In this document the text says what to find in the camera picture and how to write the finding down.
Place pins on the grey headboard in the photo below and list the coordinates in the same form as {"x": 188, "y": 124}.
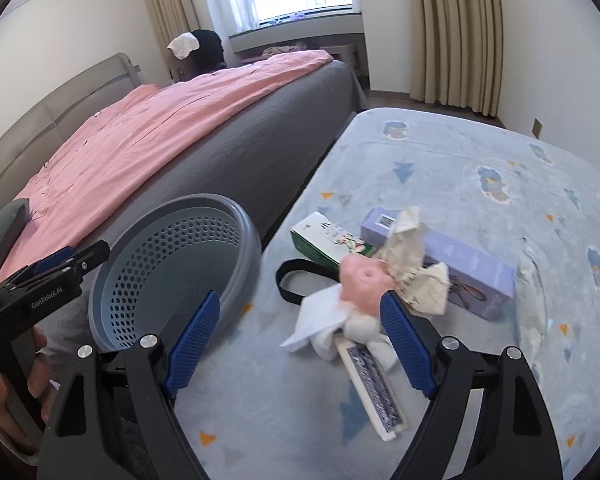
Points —
{"x": 40, "y": 105}

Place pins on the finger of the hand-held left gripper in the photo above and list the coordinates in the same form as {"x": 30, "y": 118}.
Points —
{"x": 52, "y": 260}
{"x": 92, "y": 255}

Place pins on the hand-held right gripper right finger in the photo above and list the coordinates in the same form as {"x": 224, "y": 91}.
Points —
{"x": 405, "y": 345}

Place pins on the blue patterned box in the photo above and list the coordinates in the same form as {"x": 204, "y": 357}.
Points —
{"x": 375, "y": 390}

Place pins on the white tissue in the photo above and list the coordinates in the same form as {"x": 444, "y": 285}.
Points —
{"x": 315, "y": 320}

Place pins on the grey window sill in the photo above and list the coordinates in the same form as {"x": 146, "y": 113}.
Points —
{"x": 300, "y": 27}

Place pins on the paper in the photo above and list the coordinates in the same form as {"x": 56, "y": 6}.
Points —
{"x": 405, "y": 245}

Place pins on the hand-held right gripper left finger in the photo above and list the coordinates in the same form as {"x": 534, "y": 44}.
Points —
{"x": 192, "y": 345}

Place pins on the white cloth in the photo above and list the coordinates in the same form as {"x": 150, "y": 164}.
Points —
{"x": 184, "y": 46}

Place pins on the wall outlet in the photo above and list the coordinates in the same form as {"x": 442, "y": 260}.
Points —
{"x": 537, "y": 128}

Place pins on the green and white box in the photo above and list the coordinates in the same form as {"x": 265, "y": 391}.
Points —
{"x": 320, "y": 237}

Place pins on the grey perforated plastic basket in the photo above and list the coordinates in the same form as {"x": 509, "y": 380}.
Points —
{"x": 180, "y": 240}

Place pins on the bed with pink blanket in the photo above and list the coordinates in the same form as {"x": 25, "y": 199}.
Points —
{"x": 130, "y": 145}

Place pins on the grey-green pillow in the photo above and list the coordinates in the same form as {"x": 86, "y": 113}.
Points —
{"x": 10, "y": 225}

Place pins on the white stool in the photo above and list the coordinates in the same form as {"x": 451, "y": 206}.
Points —
{"x": 347, "y": 57}

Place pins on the dark chair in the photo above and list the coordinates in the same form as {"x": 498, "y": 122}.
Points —
{"x": 207, "y": 55}

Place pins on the person's left hand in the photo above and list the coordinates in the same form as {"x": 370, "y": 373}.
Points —
{"x": 42, "y": 385}

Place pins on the pink round lid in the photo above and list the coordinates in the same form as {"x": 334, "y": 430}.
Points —
{"x": 362, "y": 285}

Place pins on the purple box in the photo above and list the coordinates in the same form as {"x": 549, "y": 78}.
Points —
{"x": 480, "y": 275}

